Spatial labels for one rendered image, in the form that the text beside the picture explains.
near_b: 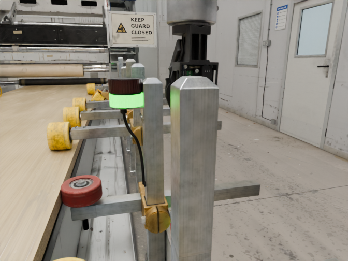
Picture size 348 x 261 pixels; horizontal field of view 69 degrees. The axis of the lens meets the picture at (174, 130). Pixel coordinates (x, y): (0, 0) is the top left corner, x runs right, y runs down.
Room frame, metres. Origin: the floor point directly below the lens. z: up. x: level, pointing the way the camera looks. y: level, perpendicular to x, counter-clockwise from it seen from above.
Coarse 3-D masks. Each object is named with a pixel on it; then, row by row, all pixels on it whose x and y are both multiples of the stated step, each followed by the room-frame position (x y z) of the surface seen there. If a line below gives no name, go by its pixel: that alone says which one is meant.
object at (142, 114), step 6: (114, 78) 0.46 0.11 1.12; (120, 78) 0.46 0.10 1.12; (126, 78) 0.46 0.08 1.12; (132, 78) 0.46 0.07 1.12; (138, 78) 0.46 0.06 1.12; (120, 108) 0.44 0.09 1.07; (126, 108) 0.43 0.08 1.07; (132, 108) 0.45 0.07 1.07; (138, 108) 0.45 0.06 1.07; (126, 120) 0.46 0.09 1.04; (126, 126) 0.46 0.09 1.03; (132, 132) 0.46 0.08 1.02; (138, 144) 0.46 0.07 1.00; (144, 180) 0.46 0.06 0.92; (144, 186) 0.46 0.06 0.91
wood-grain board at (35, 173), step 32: (32, 96) 1.80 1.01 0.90; (64, 96) 1.80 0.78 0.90; (0, 128) 0.93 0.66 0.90; (32, 128) 0.93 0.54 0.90; (0, 160) 0.61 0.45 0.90; (32, 160) 0.61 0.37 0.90; (64, 160) 0.61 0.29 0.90; (0, 192) 0.45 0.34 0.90; (32, 192) 0.45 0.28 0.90; (0, 224) 0.35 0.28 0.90; (32, 224) 0.35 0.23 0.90; (0, 256) 0.28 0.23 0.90; (32, 256) 0.28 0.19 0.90
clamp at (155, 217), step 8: (144, 192) 0.50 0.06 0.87; (144, 200) 0.47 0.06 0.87; (144, 208) 0.44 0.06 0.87; (152, 208) 0.44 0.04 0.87; (160, 208) 0.44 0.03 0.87; (144, 216) 0.44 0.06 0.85; (152, 216) 0.43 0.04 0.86; (160, 216) 0.43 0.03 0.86; (168, 216) 0.43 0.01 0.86; (144, 224) 0.44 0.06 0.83; (152, 224) 0.43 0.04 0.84; (160, 224) 0.43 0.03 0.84; (168, 224) 0.43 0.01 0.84; (152, 232) 0.43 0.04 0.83; (160, 232) 0.43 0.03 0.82
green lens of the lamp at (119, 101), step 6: (114, 96) 0.43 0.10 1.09; (120, 96) 0.43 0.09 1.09; (126, 96) 0.43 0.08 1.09; (132, 96) 0.44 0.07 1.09; (138, 96) 0.44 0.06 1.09; (114, 102) 0.44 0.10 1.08; (120, 102) 0.43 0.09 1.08; (126, 102) 0.43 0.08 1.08; (132, 102) 0.43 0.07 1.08; (138, 102) 0.44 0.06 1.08
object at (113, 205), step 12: (252, 180) 0.58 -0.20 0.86; (168, 192) 0.52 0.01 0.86; (216, 192) 0.53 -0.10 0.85; (228, 192) 0.54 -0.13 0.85; (240, 192) 0.55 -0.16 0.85; (252, 192) 0.55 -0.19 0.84; (96, 204) 0.47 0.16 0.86; (108, 204) 0.47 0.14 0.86; (120, 204) 0.48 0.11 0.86; (132, 204) 0.49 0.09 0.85; (168, 204) 0.50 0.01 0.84; (72, 216) 0.46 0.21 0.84; (84, 216) 0.46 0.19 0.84; (96, 216) 0.47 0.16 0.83
